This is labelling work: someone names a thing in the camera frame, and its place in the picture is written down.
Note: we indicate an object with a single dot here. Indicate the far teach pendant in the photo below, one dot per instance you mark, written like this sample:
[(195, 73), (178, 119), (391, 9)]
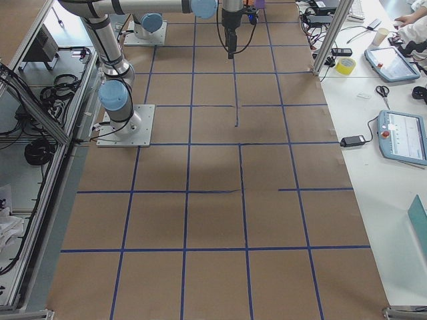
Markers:
[(391, 65)]

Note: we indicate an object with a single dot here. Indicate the small black power adapter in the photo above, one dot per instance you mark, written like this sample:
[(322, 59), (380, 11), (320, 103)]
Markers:
[(352, 141)]

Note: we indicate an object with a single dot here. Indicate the purple foam block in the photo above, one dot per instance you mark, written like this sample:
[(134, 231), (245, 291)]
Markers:
[(259, 4)]

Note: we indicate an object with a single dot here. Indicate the black handled scissors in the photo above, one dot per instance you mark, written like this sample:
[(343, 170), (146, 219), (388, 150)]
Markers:
[(383, 91)]

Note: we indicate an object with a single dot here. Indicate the white paper cup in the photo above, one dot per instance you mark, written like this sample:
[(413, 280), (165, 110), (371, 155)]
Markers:
[(380, 35)]

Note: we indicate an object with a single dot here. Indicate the teal folder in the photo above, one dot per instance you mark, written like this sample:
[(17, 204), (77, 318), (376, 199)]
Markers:
[(417, 216)]

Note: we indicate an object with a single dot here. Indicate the yellow tape roll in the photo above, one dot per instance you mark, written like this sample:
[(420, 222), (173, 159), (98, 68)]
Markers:
[(345, 66)]

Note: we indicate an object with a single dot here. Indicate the near teach pendant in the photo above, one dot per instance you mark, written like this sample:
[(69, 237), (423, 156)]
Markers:
[(402, 137)]

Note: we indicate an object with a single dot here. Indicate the teach pendant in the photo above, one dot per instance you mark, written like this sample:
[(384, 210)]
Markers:
[(391, 65), (402, 137)]

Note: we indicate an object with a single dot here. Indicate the person's hand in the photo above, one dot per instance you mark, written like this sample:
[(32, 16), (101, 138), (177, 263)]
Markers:
[(403, 21)]

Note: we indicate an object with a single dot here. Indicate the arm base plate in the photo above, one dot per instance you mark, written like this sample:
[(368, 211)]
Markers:
[(136, 133), (156, 39)]

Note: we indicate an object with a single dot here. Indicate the aluminium frame post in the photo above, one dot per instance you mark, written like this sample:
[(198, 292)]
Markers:
[(339, 17)]

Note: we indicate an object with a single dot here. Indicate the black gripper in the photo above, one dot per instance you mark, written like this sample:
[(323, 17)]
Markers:
[(230, 20)]

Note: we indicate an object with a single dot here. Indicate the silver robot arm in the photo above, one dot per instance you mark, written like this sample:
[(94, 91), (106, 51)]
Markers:
[(115, 95), (146, 24)]

